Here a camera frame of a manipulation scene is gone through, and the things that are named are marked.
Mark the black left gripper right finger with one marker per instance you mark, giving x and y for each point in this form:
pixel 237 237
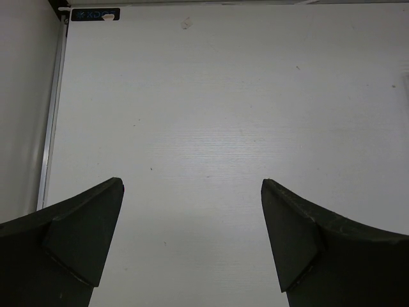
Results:
pixel 325 259

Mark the black logo sticker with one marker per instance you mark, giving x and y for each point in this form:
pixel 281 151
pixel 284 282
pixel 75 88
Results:
pixel 95 14

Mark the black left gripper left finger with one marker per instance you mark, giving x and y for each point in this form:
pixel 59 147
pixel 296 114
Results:
pixel 56 256

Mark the aluminium table edge rail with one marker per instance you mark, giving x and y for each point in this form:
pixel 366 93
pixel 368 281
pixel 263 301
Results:
pixel 52 117

